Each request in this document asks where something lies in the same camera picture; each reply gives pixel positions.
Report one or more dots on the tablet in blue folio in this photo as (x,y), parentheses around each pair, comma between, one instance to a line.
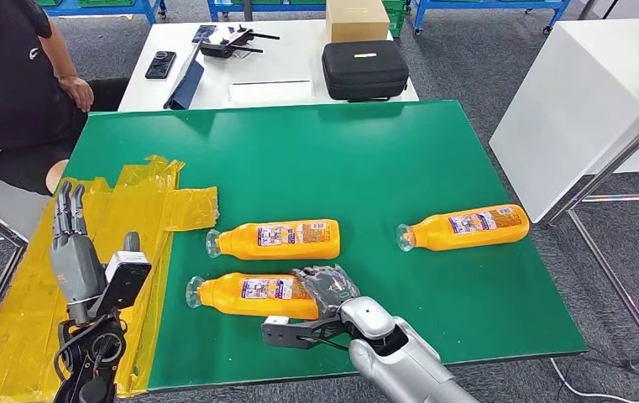
(188,86)

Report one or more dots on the cardboard box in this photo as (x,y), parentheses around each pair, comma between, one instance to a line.
(355,22)

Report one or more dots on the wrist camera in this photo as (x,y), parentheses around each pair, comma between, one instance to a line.
(285,333)
(124,283)

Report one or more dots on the white cabinet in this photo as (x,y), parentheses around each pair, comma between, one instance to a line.
(575,111)

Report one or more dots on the person's left hand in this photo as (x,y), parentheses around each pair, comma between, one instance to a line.
(79,93)

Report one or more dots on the grey seat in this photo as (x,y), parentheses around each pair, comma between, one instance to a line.
(7,194)

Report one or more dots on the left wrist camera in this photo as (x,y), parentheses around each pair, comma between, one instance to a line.
(124,283)

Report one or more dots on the white table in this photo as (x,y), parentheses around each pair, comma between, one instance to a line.
(297,61)

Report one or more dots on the orange bottle with clear cap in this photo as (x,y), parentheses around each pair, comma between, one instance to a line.
(224,295)
(235,244)
(436,236)

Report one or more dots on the person's left forearm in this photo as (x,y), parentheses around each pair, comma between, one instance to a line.
(63,55)

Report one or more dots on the green plastic crate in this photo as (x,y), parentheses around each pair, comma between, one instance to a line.
(397,22)
(105,3)
(49,2)

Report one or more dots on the black antenna controller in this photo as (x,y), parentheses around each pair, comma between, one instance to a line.
(222,49)

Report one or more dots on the black zip case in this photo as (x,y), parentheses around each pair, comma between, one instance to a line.
(363,72)

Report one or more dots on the yellow tape sheet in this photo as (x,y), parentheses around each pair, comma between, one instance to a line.
(18,333)

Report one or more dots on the blue phone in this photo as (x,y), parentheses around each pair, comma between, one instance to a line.
(204,33)

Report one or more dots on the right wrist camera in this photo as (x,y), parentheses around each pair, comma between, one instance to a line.
(285,333)

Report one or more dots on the blue metal rack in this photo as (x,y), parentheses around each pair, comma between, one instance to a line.
(274,8)
(491,4)
(107,10)

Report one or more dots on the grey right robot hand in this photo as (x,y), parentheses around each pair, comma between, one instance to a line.
(327,289)

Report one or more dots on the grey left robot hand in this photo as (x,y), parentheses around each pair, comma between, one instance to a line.
(77,267)

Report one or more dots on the person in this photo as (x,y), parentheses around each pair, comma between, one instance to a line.
(2,83)

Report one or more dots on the black smartphone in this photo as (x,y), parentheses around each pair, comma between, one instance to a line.
(160,65)

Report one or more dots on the white flat box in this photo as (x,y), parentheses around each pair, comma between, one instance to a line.
(269,93)

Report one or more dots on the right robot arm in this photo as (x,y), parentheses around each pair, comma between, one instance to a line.
(408,367)

